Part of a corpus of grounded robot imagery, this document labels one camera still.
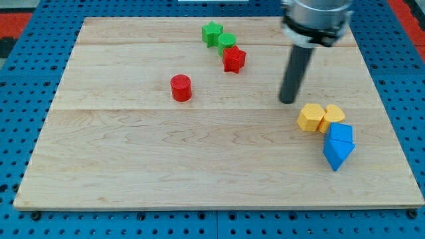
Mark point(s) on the green cylinder block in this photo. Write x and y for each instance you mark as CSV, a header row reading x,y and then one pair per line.
x,y
225,40

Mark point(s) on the blue triangle block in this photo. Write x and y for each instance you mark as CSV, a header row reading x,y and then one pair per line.
x,y
336,152

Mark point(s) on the yellow hexagon block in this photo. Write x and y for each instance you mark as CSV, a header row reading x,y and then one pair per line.
x,y
310,117

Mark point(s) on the light wooden board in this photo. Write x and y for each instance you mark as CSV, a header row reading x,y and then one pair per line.
x,y
115,139

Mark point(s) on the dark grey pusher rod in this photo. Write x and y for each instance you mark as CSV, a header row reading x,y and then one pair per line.
x,y
295,71

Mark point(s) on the red cylinder block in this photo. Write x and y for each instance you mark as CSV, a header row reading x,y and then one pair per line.
x,y
181,87

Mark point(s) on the yellow heart block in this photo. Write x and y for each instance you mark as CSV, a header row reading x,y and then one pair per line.
x,y
333,113

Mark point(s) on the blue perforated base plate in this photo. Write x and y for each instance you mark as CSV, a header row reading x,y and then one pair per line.
x,y
42,35

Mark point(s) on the green star block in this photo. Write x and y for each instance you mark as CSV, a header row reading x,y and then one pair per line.
x,y
210,33

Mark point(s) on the blue cube block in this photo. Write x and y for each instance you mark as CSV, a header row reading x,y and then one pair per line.
x,y
339,132

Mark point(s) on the red star block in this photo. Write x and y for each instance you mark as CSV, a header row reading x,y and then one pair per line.
x,y
233,59

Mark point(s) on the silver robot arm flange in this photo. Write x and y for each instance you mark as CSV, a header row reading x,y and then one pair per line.
x,y
310,23

